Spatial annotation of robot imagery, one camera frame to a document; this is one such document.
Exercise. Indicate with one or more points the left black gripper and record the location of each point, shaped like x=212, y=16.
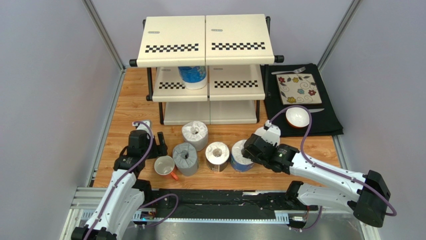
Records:
x=159, y=150

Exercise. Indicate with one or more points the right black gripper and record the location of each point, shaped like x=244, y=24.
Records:
x=250, y=150

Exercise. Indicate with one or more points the blue label roll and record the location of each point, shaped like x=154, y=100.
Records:
x=237, y=161

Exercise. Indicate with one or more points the blue plastic roll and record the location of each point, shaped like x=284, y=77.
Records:
x=193, y=77

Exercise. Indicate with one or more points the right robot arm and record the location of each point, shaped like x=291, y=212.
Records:
x=366, y=196

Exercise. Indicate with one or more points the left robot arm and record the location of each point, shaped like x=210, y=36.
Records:
x=125, y=192

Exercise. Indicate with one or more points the cream three-tier checkered shelf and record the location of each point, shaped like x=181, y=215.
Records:
x=232, y=47

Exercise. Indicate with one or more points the grey wrapped toilet roll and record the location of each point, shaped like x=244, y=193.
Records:
x=185, y=158

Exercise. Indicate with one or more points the white wrapped toilet roll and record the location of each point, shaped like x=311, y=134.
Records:
x=196, y=133

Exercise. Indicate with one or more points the brown wrapped toilet roll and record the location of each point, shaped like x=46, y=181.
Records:
x=217, y=155

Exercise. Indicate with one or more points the white bowl orange outside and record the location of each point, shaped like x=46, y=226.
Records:
x=298, y=116

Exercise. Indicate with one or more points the silver table knife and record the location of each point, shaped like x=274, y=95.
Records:
x=316, y=110

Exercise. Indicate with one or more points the black cloth placemat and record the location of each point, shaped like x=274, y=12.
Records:
x=325, y=123

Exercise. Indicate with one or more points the square floral ceramic plate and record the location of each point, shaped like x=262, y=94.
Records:
x=298, y=89

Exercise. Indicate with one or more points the silver fork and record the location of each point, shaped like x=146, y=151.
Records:
x=295, y=71

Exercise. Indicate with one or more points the white mug orange handle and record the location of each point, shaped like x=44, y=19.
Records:
x=165, y=166

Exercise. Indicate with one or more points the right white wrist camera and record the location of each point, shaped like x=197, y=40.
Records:
x=270, y=133

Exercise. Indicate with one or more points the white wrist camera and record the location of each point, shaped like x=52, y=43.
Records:
x=145, y=125
x=270, y=133

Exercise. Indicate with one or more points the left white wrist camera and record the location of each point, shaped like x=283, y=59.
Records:
x=145, y=125

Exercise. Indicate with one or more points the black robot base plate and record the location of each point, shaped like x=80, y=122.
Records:
x=222, y=204

